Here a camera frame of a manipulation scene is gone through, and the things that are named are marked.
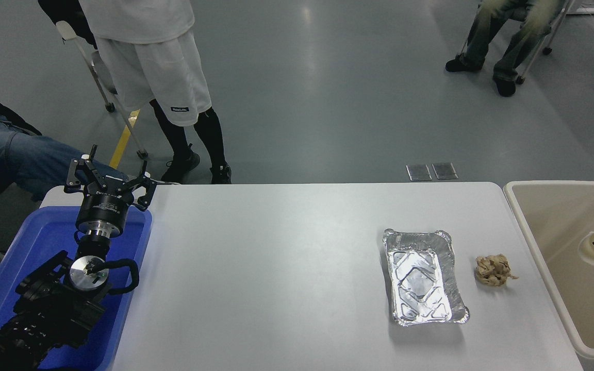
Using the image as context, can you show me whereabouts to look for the metal floor plate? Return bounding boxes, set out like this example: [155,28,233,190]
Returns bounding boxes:
[406,164,433,181]
[432,162,458,180]

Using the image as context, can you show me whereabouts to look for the large pale plastic bin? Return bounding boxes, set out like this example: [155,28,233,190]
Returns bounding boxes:
[503,180,594,371]

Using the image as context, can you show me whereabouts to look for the standing person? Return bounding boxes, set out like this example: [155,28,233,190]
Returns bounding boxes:
[78,0,233,184]

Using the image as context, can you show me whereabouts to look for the blue plastic tray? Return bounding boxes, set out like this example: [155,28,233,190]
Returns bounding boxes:
[0,206,153,371]

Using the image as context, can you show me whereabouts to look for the seated person on wheeled chair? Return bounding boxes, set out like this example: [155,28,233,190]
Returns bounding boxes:
[445,0,566,97]

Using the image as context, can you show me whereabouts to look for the silver foil tray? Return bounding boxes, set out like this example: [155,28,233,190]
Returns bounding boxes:
[383,228,470,327]

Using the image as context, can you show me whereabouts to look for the crumpled tan paper ball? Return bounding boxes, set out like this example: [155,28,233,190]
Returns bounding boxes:
[475,254,520,288]

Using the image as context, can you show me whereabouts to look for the seated person beside tray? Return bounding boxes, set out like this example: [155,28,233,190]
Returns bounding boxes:
[0,75,127,214]

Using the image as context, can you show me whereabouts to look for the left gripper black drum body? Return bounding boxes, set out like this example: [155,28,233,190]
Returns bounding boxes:
[77,179,135,230]

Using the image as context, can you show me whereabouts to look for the black padded jacket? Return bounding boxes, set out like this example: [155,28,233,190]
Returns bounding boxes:
[38,0,97,49]

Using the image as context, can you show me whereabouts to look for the white folding chair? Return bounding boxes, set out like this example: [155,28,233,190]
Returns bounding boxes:
[56,21,149,159]

